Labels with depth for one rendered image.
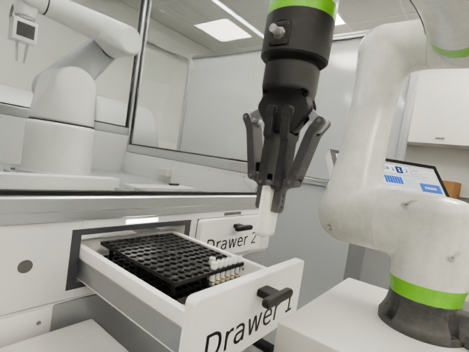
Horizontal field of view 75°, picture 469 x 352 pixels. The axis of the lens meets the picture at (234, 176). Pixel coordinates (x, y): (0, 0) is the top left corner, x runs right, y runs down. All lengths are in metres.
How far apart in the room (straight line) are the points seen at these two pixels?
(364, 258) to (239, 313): 1.00
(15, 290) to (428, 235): 0.69
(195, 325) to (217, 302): 0.04
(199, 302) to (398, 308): 0.41
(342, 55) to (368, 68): 1.57
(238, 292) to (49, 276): 0.34
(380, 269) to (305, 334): 0.93
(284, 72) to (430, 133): 3.39
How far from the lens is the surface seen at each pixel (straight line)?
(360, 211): 0.67
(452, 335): 0.71
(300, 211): 2.31
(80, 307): 0.70
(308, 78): 0.42
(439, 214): 0.64
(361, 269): 1.43
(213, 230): 0.84
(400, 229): 0.65
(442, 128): 3.76
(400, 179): 1.46
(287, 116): 0.41
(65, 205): 0.61
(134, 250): 0.62
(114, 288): 0.56
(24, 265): 0.62
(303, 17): 0.43
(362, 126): 0.75
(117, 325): 0.77
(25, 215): 0.59
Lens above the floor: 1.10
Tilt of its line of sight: 3 degrees down
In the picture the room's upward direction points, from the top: 8 degrees clockwise
